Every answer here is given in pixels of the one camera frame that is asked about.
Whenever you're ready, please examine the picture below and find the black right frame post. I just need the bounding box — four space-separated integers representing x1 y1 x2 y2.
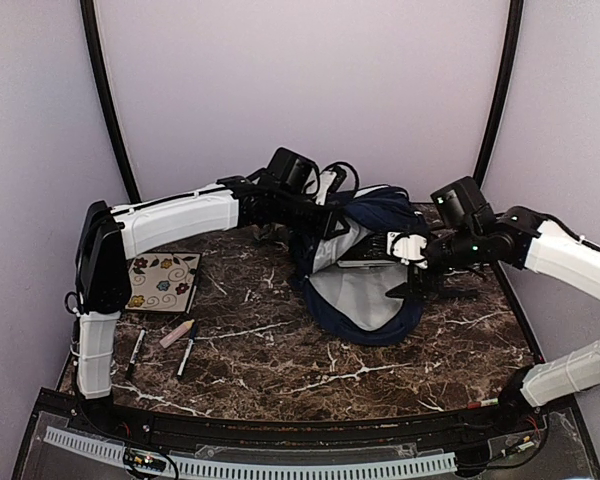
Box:
473 0 525 187

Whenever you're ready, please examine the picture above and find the black left frame post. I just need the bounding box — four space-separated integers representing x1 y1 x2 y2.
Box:
79 0 141 203

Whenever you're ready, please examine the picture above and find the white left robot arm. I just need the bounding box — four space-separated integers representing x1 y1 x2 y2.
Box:
75 147 350 436

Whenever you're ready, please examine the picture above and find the black frame post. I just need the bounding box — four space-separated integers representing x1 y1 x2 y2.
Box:
79 0 141 203
473 0 525 187

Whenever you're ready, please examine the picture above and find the blue capped marker pen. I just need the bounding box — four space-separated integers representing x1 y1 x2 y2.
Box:
176 338 195 380

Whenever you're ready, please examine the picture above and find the pink crayon shaped eraser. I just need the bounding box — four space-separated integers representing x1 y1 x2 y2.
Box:
159 320 195 349

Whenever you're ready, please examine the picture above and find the black front table rail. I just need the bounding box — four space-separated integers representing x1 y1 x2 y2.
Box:
86 405 504 450

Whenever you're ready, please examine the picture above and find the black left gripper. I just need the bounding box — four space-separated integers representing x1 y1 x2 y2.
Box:
275 190 350 240

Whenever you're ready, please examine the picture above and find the red white pen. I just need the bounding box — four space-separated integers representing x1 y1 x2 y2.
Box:
467 398 499 409

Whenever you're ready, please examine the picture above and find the dark blue hardcover book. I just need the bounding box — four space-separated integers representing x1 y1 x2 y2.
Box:
336 234 400 268

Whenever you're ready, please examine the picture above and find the cream seashell mug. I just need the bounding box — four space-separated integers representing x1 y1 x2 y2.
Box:
254 223 290 245

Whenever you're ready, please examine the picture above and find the black marker pen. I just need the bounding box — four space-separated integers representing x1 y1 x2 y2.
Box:
125 328 147 381

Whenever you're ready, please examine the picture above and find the navy blue student backpack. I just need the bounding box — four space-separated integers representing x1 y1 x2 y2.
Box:
287 184 481 347

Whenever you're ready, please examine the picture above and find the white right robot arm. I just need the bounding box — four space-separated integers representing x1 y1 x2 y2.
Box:
386 177 600 434

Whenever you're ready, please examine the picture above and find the white cable duct strip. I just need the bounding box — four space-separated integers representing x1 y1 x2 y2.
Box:
43 427 457 479

